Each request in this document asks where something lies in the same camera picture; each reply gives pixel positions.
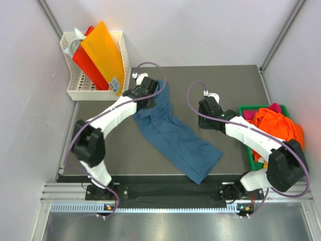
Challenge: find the blue t shirt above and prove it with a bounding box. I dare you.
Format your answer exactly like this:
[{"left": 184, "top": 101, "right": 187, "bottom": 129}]
[{"left": 132, "top": 85, "right": 223, "bottom": 184}]

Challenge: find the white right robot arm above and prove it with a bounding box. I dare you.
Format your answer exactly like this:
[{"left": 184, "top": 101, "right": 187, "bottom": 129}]
[{"left": 198, "top": 95, "right": 308, "bottom": 199}]

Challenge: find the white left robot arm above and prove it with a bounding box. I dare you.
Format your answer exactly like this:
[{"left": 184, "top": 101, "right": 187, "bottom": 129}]
[{"left": 71, "top": 73, "right": 159, "bottom": 200}]

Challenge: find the pink t shirt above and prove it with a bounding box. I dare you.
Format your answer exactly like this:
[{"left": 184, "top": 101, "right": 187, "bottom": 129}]
[{"left": 239, "top": 103, "right": 282, "bottom": 121}]

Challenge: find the orange plastic board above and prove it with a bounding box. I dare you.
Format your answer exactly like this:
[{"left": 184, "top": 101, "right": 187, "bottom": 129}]
[{"left": 80, "top": 21, "right": 125, "bottom": 96}]

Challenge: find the orange t shirt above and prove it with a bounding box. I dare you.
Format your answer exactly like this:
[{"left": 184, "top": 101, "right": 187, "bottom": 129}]
[{"left": 243, "top": 108, "right": 305, "bottom": 150}]

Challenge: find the white perforated plastic basket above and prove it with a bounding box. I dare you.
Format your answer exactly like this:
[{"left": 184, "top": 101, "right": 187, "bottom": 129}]
[{"left": 64, "top": 31, "right": 131, "bottom": 101}]

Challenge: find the red plastic board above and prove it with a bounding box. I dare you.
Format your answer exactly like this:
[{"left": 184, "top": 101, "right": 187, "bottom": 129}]
[{"left": 72, "top": 26, "right": 109, "bottom": 90}]

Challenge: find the green plastic bin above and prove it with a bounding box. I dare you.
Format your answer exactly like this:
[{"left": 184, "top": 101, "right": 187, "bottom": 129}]
[{"left": 238, "top": 104, "right": 289, "bottom": 171}]

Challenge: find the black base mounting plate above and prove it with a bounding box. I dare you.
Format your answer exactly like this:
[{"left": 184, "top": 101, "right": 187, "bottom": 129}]
[{"left": 85, "top": 174, "right": 263, "bottom": 208}]

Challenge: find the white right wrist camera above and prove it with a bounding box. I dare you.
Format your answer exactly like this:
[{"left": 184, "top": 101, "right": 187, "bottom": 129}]
[{"left": 203, "top": 90, "right": 220, "bottom": 104}]

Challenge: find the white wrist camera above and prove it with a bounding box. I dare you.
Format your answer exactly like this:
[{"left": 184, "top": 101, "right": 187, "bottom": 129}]
[
  {"left": 203, "top": 90, "right": 220, "bottom": 104},
  {"left": 132, "top": 72, "right": 148, "bottom": 85}
]

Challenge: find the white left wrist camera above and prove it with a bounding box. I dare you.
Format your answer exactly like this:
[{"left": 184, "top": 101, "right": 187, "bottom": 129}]
[{"left": 132, "top": 72, "right": 148, "bottom": 85}]

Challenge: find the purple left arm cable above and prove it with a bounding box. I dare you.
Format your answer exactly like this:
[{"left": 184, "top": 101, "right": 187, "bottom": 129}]
[{"left": 64, "top": 62, "right": 168, "bottom": 219}]

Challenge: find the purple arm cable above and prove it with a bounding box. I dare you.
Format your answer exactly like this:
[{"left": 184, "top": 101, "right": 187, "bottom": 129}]
[
  {"left": 64, "top": 62, "right": 168, "bottom": 219},
  {"left": 187, "top": 81, "right": 310, "bottom": 219}
]

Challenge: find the light blue plastic ring tool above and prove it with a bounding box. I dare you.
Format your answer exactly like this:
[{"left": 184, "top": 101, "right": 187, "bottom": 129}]
[{"left": 63, "top": 28, "right": 86, "bottom": 58}]

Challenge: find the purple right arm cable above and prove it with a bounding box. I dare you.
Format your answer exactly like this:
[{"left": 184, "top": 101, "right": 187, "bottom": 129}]
[{"left": 187, "top": 81, "right": 310, "bottom": 219}]

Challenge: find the grey slotted cable duct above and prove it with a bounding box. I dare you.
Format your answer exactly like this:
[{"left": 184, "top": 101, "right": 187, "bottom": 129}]
[{"left": 51, "top": 202, "right": 240, "bottom": 213}]

